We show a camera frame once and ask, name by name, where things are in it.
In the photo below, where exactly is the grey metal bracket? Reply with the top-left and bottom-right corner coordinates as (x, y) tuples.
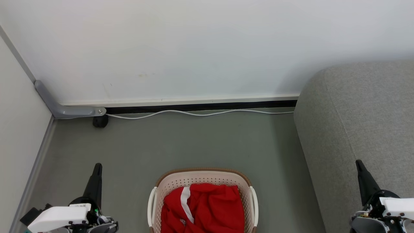
(34, 80), (107, 119)

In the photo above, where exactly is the black caster wheel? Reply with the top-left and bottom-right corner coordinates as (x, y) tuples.
(93, 115), (109, 128)

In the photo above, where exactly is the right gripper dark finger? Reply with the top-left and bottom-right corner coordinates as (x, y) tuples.
(355, 160), (381, 206)

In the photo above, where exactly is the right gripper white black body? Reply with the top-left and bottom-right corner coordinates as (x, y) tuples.
(364, 189), (414, 221)

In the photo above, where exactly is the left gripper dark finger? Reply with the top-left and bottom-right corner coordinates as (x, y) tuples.
(82, 163), (103, 208)

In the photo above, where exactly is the grey fabric sofa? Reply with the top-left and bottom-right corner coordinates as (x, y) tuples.
(294, 60), (414, 233)

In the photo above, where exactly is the white floor cable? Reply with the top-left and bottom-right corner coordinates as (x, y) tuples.
(106, 109), (295, 120)

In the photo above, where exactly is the grey corner trim strip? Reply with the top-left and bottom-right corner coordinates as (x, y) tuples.
(0, 25), (37, 84)

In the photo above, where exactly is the grey floor trim strip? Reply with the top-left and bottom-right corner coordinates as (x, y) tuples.
(9, 116), (56, 233)

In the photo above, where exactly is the white panel bottom rail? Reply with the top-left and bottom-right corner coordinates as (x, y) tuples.
(60, 94), (300, 107)

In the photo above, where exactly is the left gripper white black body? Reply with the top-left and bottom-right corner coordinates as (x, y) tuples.
(27, 197), (101, 233)

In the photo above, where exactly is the cream perforated laundry basket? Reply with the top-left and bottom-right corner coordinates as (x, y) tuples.
(147, 168), (259, 233)

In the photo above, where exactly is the plain red garment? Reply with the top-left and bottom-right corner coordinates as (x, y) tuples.
(191, 183), (245, 233)

